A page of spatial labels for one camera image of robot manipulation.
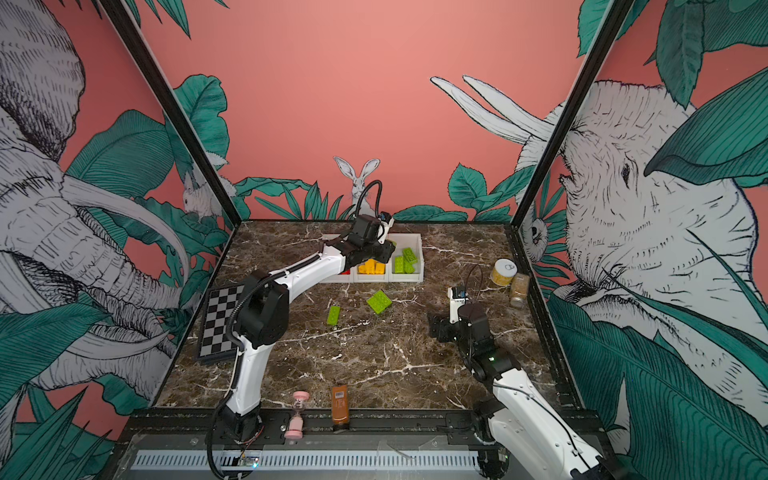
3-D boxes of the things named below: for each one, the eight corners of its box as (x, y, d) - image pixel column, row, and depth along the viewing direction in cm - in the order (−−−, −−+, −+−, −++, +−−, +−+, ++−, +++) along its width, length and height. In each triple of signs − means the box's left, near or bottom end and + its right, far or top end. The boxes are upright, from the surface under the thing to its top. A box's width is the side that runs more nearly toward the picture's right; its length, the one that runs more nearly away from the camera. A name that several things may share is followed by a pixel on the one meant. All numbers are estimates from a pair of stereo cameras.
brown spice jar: (509, 305, 100) (514, 297, 96) (511, 281, 106) (516, 272, 102) (522, 308, 99) (528, 300, 95) (523, 284, 105) (529, 275, 101)
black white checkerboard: (201, 367, 86) (194, 362, 82) (213, 294, 101) (207, 287, 98) (236, 359, 87) (230, 354, 84) (243, 288, 103) (238, 281, 100)
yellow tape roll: (492, 287, 104) (498, 277, 99) (488, 269, 109) (492, 258, 104) (514, 287, 104) (521, 277, 99) (509, 269, 110) (514, 258, 104)
